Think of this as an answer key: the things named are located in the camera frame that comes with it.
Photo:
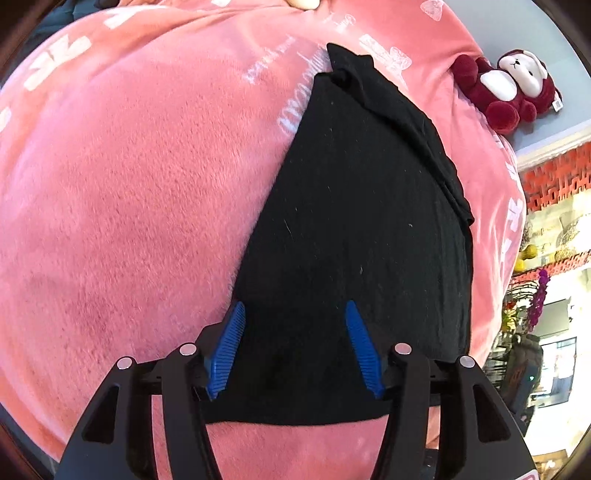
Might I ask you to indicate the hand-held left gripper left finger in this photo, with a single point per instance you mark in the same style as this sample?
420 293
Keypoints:
227 350

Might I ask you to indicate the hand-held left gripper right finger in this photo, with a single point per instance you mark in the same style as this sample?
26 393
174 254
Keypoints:
364 350

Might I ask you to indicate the black small garment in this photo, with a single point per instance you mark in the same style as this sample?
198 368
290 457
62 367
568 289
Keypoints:
351 240

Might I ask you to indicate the purple orchid flowers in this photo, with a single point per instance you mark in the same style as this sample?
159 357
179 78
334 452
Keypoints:
538 300

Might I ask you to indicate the pink printed plush blanket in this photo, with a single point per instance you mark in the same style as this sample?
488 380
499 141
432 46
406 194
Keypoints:
129 194

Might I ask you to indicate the dark red plush monkey toy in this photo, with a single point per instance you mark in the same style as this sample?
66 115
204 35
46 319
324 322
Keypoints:
505 87

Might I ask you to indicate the cream round plush object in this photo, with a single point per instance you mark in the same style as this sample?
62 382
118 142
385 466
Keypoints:
302 3

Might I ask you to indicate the red lattice wall decoration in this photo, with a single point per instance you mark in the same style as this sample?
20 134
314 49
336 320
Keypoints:
556 177

